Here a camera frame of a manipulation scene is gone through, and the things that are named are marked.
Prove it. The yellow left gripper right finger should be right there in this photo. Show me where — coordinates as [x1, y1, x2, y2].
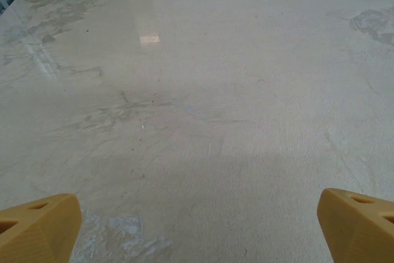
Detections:
[317, 187, 394, 263]

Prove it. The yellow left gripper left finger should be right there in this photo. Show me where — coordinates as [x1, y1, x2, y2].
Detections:
[0, 193, 82, 263]

